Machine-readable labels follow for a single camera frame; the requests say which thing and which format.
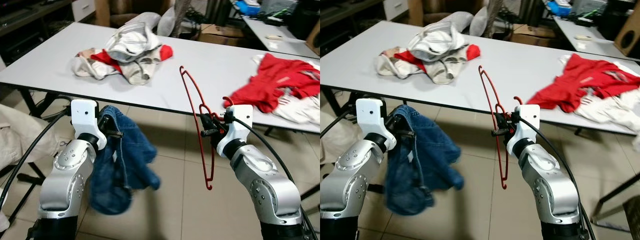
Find blue item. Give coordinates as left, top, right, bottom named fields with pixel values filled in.
left=235, top=0, right=262, bottom=16
left=545, top=0, right=573, bottom=17

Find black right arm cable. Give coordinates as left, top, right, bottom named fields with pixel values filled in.
left=521, top=117, right=598, bottom=240
left=232, top=117, right=321, bottom=240

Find woven chair black frame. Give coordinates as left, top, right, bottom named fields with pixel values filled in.
left=590, top=172, right=640, bottom=240
left=300, top=182, right=321, bottom=201

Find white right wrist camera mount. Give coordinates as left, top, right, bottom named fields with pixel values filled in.
left=216, top=104, right=254, bottom=157
left=505, top=104, right=541, bottom=158

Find blue denim garment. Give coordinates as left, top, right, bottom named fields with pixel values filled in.
left=89, top=105, right=162, bottom=216
left=385, top=104, right=463, bottom=216

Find brown chair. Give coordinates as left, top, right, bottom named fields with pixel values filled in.
left=95, top=0, right=176, bottom=28
left=407, top=0, right=488, bottom=28

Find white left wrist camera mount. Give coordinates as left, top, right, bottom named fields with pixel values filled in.
left=70, top=99, right=108, bottom=151
left=355, top=97, right=397, bottom=151

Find beige cloth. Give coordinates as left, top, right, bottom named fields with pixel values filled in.
left=0, top=102, right=63, bottom=173

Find large red shirt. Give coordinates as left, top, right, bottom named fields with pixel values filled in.
left=222, top=52, right=321, bottom=114
left=527, top=52, right=640, bottom=113

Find red plastic hanger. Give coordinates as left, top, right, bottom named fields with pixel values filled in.
left=477, top=65, right=524, bottom=190
left=179, top=65, right=236, bottom=192

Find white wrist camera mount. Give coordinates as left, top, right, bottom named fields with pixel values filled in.
left=505, top=104, right=541, bottom=158
left=355, top=97, right=397, bottom=151
left=70, top=99, right=108, bottom=151
left=216, top=104, right=254, bottom=157

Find brown cardboard box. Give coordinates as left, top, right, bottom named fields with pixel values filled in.
left=197, top=22, right=247, bottom=48
left=510, top=22, right=556, bottom=48

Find white grey crumpled garment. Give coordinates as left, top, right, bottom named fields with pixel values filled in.
left=104, top=22, right=163, bottom=63
left=407, top=22, right=468, bottom=63

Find cream crumpled garment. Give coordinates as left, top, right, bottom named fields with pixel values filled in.
left=71, top=47, right=162, bottom=86
left=375, top=47, right=468, bottom=86

